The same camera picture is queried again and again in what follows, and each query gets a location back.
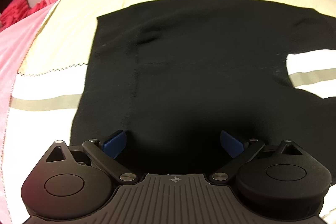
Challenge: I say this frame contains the black pants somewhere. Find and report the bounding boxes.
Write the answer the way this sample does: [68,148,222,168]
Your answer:
[71,0,335,169]

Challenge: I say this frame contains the yellow patterned quilt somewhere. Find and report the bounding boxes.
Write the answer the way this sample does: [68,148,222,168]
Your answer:
[1,0,335,223]

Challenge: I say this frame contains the pink bed sheet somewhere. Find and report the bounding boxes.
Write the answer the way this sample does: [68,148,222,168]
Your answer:
[0,0,63,224]

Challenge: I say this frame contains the red clothes pile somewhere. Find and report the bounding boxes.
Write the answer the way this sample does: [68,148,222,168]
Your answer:
[1,0,47,31]

